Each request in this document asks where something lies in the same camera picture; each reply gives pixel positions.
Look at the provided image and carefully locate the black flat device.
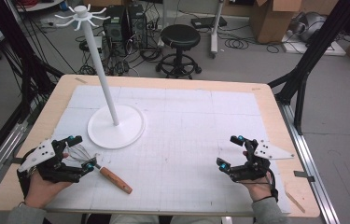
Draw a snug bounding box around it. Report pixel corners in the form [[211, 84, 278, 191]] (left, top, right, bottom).
[[190, 15, 229, 30]]

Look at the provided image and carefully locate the black round stool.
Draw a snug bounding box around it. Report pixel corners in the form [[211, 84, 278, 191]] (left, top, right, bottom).
[[155, 23, 203, 80]]

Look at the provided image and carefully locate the grey round device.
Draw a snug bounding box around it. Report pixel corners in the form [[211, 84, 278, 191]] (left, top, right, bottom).
[[290, 11, 328, 43]]

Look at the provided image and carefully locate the white round table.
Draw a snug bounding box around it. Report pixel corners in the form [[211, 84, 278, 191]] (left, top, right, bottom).
[[15, 0, 66, 13]]

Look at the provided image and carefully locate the white utensil rack stand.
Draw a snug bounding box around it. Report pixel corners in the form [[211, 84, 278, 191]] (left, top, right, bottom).
[[54, 3, 147, 150]]

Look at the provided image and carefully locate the black table clamp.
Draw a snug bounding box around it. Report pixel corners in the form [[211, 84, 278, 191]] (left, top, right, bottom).
[[293, 170, 316, 183]]

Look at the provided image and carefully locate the wooden strip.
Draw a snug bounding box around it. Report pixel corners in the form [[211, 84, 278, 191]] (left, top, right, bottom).
[[284, 190, 306, 214]]

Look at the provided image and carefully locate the white grid mat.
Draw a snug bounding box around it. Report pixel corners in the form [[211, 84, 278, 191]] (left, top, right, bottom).
[[43, 84, 292, 215]]

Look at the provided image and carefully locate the black metal frame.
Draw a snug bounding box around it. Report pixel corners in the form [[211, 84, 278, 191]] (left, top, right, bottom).
[[268, 0, 350, 135], [0, 0, 64, 178]]

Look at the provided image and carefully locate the white stand pole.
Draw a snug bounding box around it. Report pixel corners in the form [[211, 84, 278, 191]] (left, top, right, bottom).
[[209, 0, 225, 60]]

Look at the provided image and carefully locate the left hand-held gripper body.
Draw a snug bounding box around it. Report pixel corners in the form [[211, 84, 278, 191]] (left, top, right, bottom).
[[17, 138, 85, 185]]

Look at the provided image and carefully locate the black cable coil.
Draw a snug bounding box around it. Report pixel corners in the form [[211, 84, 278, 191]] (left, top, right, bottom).
[[223, 36, 250, 50]]

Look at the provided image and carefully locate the large cardboard box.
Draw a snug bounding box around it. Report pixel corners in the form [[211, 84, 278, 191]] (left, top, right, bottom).
[[249, 0, 304, 45]]

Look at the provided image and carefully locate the person's right hand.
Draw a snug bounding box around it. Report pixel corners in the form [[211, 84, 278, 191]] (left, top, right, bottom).
[[245, 172, 274, 203]]

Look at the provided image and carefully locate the wooden handled wire whisk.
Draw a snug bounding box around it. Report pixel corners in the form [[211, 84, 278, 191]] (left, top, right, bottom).
[[65, 143, 133, 195]]

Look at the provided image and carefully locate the black computer tower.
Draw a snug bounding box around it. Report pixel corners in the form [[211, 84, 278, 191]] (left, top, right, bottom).
[[102, 7, 130, 50], [127, 3, 148, 49]]

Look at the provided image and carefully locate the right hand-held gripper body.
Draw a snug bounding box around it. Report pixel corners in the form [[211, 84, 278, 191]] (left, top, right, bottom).
[[230, 138, 296, 183]]

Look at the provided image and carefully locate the white floor board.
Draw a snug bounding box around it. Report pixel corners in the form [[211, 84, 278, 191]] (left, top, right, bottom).
[[281, 31, 347, 57]]

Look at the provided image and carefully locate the person's left hand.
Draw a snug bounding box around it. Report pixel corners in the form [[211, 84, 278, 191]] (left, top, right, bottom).
[[24, 171, 73, 209]]

